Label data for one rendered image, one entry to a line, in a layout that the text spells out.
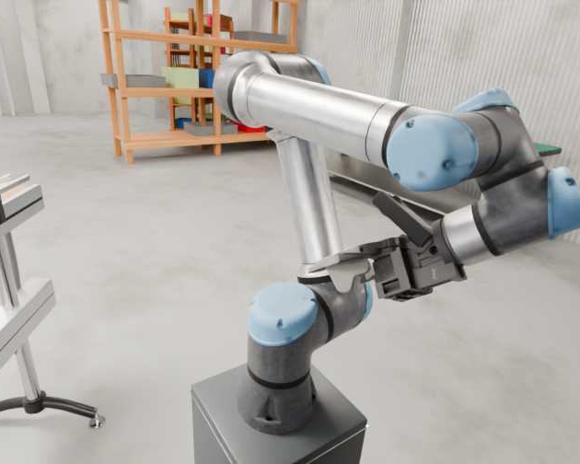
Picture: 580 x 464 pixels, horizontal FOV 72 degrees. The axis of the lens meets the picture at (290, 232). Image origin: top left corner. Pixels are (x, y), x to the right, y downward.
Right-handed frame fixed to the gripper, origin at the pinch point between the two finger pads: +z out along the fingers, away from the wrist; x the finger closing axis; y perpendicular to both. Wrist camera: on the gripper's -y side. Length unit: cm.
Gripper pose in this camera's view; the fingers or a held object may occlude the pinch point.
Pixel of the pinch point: (334, 273)
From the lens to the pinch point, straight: 68.1
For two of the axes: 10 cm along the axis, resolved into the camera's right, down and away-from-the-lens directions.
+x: 6.7, 1.9, 7.2
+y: 1.6, 9.1, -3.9
